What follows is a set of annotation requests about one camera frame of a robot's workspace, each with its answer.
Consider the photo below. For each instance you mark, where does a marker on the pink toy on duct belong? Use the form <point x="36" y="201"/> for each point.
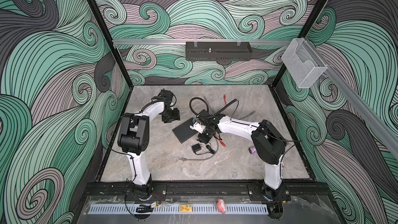
<point x="221" y="206"/>

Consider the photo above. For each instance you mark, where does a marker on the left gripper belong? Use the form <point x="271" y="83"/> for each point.
<point x="175" y="116"/>

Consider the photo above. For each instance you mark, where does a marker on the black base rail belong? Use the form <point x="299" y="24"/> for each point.
<point x="255" y="190"/>

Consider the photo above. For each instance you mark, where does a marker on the black wall-mounted tray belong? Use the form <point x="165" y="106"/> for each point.
<point x="219" y="51"/>

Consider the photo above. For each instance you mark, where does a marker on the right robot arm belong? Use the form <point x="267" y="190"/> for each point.
<point x="269" y="143"/>

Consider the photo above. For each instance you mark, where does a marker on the glittery purple microphone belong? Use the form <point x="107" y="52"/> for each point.
<point x="252" y="150"/>

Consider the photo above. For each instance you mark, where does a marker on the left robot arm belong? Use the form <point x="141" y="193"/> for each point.
<point x="134" y="135"/>

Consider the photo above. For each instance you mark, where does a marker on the yellow label tag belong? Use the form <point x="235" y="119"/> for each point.
<point x="185" y="208"/>

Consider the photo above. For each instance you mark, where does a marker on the clear plastic wall bin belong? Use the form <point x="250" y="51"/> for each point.
<point x="304" y="63"/>

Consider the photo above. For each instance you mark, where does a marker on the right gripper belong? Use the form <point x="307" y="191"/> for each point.
<point x="202" y="139"/>

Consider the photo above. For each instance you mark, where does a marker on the black network switch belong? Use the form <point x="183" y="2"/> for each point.
<point x="184" y="132"/>

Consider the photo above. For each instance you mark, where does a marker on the white slotted cable duct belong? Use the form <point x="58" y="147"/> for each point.
<point x="209" y="209"/>

